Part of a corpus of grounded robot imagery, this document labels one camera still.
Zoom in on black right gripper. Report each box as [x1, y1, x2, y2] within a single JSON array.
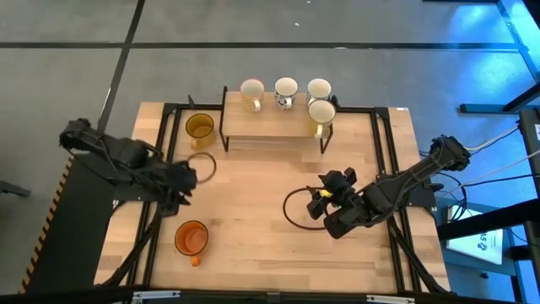
[[306, 167, 359, 220]]

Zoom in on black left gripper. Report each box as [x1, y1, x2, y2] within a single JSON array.
[[154, 162, 198, 208]]

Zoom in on plain yellow mug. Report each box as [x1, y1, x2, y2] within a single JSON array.
[[307, 99, 338, 140]]

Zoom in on white mug blue lattice print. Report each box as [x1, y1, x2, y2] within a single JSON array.
[[305, 78, 333, 105]]

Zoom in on white mug dark floral print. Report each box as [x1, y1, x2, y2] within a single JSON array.
[[273, 76, 300, 111]]

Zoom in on orange glass mug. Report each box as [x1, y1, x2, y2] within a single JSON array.
[[174, 220, 210, 268]]

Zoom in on amber glass mug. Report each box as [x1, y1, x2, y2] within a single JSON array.
[[184, 112, 218, 151]]

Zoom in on wooden shelf black metal legs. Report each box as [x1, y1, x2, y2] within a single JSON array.
[[218, 85, 334, 155]]

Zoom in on black ramp hazard stripe edge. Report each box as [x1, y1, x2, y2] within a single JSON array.
[[19, 154, 140, 296]]

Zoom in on white board blue logo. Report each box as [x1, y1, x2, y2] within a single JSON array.
[[445, 205, 505, 266]]

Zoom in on black metal beam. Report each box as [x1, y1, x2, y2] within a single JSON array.
[[436, 198, 540, 242]]

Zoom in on grey furniture foot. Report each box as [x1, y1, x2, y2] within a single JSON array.
[[0, 179, 32, 198]]

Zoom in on black equipment rack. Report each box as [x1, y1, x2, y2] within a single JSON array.
[[518, 107, 540, 292]]

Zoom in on black left wrist camera cable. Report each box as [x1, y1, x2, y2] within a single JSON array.
[[186, 151, 218, 184]]

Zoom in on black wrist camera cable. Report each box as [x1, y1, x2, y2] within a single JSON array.
[[186, 151, 218, 184], [282, 186, 335, 231]]

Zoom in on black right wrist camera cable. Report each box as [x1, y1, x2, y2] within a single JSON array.
[[282, 186, 335, 231]]

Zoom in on black aluminium table frame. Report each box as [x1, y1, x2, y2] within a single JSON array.
[[94, 95, 452, 304]]

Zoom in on silver metal bracket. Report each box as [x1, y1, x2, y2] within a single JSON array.
[[365, 294, 417, 304], [131, 290, 181, 304]]

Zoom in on white cable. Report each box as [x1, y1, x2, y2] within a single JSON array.
[[463, 125, 521, 152], [438, 149, 540, 187]]

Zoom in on black desk frame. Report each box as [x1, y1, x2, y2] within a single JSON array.
[[421, 0, 540, 114]]

